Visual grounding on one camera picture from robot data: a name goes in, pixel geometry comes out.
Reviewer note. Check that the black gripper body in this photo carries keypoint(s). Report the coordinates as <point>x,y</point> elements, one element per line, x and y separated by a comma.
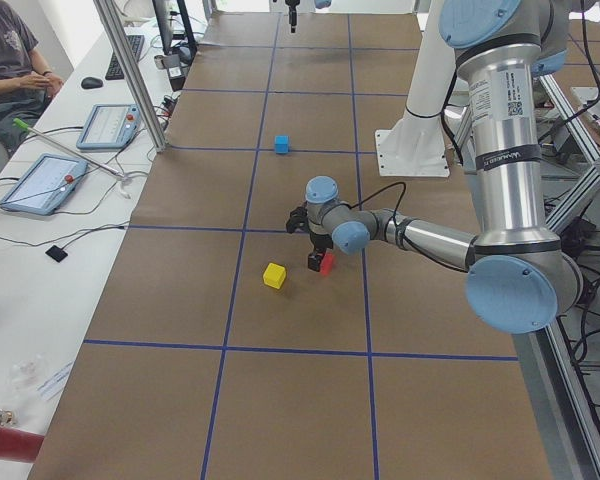
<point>319,241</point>
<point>292,11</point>

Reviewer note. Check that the red wooden block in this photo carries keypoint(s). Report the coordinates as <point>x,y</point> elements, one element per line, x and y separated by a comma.
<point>327,264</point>

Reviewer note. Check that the yellow wooden block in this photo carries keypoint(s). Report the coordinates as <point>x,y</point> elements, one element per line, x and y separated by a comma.
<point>274,275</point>

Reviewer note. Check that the blue wooden block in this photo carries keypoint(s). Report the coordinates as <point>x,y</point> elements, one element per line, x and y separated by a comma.
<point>281,144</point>

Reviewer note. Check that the brown paper table cover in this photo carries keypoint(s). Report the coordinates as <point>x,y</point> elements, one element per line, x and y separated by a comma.
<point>193,368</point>

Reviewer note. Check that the far blue teach pendant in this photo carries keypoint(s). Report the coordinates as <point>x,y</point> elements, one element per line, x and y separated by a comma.
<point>109,127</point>

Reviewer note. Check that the blue teach pendant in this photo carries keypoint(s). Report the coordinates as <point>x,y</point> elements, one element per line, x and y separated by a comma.
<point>45,186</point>
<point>109,127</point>

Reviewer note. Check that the black computer mouse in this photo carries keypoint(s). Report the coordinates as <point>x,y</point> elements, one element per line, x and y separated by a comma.
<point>89,83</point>

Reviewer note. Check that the small black square pad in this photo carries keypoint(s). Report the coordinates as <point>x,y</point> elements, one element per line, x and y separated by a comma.
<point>56,253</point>

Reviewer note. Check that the near blue teach pendant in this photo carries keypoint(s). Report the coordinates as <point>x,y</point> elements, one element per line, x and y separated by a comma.
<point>45,186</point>

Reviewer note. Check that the seated person grey shirt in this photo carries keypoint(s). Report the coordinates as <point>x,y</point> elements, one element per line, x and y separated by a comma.
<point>27,81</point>

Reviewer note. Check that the metal rod green tip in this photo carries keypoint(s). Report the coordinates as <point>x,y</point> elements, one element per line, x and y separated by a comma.
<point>50,140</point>

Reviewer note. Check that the red cylinder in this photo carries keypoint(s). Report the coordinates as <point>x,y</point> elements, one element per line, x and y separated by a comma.
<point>19,446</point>

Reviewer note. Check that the white camera mast base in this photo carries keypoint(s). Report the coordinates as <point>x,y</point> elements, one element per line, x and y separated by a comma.
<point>415,146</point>

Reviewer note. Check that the aluminium frame post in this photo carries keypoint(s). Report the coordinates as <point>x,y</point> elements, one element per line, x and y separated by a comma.
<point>133,77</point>

